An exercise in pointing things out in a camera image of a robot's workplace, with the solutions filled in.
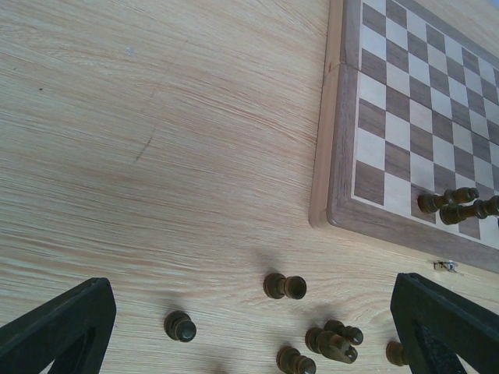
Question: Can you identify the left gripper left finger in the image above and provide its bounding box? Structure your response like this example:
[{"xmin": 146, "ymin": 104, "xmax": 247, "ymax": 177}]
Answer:
[{"xmin": 1, "ymin": 277, "xmax": 116, "ymax": 373}]

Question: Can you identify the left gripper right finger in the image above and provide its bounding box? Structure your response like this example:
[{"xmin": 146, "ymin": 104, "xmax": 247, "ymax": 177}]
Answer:
[{"xmin": 390, "ymin": 273, "xmax": 498, "ymax": 373}]

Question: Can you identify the dark piece pile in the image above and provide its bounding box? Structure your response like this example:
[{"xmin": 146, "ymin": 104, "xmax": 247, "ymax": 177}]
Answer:
[{"xmin": 386, "ymin": 341, "xmax": 409, "ymax": 367}]

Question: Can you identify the dark bishop chess piece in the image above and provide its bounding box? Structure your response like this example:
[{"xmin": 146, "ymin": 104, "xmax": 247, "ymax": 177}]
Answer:
[{"xmin": 440, "ymin": 196, "xmax": 498, "ymax": 225}]

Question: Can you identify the metal board latch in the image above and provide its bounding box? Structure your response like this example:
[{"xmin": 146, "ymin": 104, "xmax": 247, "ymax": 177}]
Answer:
[{"xmin": 433, "ymin": 260, "xmax": 457, "ymax": 273}]

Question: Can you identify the dark knight chess piece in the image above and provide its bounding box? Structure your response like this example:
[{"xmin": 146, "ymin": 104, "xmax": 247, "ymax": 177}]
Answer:
[{"xmin": 305, "ymin": 327, "xmax": 358, "ymax": 364}]

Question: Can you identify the dark pawn near board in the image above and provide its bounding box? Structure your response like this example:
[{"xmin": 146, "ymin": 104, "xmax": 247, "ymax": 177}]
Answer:
[{"xmin": 263, "ymin": 273, "xmax": 307, "ymax": 300}]

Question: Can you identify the wooden chess board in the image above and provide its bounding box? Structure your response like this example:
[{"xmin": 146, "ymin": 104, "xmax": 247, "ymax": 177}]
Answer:
[{"xmin": 309, "ymin": 1, "xmax": 498, "ymax": 272}]

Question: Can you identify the dark pawn beside knight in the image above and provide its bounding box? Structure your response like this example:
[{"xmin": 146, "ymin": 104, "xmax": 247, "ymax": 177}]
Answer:
[{"xmin": 324, "ymin": 319, "xmax": 364, "ymax": 346}]

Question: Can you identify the dark pawn far left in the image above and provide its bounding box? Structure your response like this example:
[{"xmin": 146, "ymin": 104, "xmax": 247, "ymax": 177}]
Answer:
[{"xmin": 164, "ymin": 311, "xmax": 196, "ymax": 343}]

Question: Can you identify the dark pawn lower middle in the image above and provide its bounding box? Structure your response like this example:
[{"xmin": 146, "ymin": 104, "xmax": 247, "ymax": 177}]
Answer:
[{"xmin": 276, "ymin": 346, "xmax": 317, "ymax": 374}]

